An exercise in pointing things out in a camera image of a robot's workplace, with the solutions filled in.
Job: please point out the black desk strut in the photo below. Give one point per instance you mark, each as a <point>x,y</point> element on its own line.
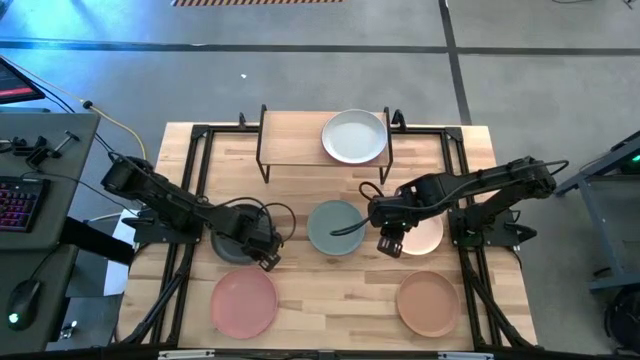
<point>97,241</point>

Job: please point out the white paper sheet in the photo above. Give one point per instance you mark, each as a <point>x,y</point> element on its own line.
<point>116,280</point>

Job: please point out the light pink plate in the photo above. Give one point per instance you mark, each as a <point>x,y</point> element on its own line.
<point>243,303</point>

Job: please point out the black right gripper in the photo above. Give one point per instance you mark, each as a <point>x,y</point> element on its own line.
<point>392,215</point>

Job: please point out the light grey plate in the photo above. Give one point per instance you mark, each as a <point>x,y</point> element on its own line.
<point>354,136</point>

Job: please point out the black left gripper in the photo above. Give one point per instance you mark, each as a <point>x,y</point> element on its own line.
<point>255,235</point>

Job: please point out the grey desk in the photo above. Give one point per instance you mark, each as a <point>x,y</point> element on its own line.
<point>75,165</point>

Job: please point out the silver edge bracket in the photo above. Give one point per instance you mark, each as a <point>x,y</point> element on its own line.
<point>466,355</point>
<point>186,354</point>

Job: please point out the dark charcoal plate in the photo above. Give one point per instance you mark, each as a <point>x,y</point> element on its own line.
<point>227,252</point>

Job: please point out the dark grey cart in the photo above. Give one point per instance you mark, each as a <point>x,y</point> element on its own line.
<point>600,225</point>

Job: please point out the black table clamp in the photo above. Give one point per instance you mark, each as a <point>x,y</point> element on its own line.
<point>398,118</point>
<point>242,119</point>

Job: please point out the wooden shelf black metal frame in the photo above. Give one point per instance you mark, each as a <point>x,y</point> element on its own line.
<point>290,137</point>

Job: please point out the black computer monitor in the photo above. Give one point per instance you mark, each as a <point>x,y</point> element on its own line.
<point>15,85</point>

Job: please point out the sage green plate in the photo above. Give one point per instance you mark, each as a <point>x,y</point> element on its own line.
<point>332,215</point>

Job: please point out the small silver clip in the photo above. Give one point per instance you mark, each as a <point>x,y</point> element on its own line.
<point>68,330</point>

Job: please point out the black device green light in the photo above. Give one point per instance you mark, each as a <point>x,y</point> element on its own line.
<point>632,165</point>

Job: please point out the tan brown plate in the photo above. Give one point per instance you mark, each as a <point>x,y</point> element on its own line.
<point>428,304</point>

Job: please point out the black desk clamp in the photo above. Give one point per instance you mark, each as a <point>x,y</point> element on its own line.
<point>42,154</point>
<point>22,144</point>

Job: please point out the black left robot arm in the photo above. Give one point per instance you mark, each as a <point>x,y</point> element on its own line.
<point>165,197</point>

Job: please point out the black aluminium table frame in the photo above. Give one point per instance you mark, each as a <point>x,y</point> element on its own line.
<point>200,132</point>

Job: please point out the black backlit keyboard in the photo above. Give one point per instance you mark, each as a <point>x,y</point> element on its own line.
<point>20,205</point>

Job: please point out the black computer mouse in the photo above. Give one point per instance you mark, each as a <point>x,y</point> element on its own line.
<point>22,302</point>

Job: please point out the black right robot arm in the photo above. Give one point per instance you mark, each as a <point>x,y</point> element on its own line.
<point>475,182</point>

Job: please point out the cream plate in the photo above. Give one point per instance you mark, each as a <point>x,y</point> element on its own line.
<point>425,240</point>

